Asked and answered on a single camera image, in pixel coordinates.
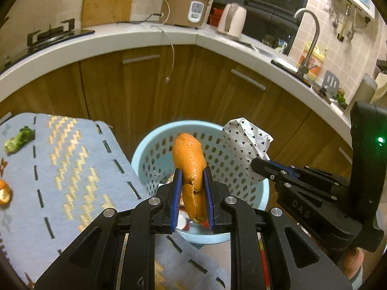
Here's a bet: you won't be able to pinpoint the tall grey jug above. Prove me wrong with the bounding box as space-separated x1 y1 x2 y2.
343 74 378 116

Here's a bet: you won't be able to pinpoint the beige rice cooker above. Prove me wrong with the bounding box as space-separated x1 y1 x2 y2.
162 0 211 29

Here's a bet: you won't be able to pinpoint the small orange peel piece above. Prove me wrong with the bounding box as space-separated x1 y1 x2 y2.
0 179 13 206

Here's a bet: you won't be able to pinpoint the black tray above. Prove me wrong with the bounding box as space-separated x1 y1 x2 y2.
270 57 300 75

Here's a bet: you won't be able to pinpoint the broccoli piece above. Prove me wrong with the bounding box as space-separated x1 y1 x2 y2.
4 126 36 153

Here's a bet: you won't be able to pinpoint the black power cable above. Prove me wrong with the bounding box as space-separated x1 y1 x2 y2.
116 13 164 25

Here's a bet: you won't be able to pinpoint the white power cable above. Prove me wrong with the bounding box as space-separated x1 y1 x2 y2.
149 0 176 84

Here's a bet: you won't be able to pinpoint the light blue perforated basket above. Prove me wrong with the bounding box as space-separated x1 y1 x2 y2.
131 121 270 245

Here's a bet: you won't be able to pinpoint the grey-blue patterned tablecloth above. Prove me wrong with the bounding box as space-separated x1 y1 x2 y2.
0 112 231 290

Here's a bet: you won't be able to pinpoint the red container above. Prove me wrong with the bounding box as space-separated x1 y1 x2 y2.
208 6 224 26

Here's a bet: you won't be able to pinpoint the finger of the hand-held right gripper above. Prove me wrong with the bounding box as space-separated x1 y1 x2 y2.
250 156 338 201
269 160 352 188

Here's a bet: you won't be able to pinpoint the wooden base cabinets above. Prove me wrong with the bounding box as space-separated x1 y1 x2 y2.
0 44 357 218

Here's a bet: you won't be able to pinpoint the long orange peel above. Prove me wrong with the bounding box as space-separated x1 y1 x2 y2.
172 133 209 224

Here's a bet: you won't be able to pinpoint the black gas stove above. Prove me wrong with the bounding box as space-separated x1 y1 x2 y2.
0 18 96 73

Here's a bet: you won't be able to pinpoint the wooden cutting board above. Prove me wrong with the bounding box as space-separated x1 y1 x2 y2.
82 0 136 28

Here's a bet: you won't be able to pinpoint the cream electric kettle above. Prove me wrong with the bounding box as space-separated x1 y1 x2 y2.
216 2 247 39

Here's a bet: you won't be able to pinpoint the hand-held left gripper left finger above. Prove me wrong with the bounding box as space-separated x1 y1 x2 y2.
35 168 185 290

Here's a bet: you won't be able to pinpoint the steel kitchen faucet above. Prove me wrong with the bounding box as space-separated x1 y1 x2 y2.
294 8 321 79

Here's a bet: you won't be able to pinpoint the yellow detergent bottle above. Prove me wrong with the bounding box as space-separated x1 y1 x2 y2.
299 42 328 78

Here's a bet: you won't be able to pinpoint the person's right hand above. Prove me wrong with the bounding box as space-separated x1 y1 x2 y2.
343 247 365 282

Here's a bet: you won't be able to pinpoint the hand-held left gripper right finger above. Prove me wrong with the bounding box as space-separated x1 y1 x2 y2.
202 166 343 290

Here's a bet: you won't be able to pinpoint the round dark sink plug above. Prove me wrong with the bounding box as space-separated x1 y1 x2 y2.
314 85 331 99

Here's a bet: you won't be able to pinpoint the white dotted paper bag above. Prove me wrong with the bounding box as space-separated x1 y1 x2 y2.
222 117 274 185

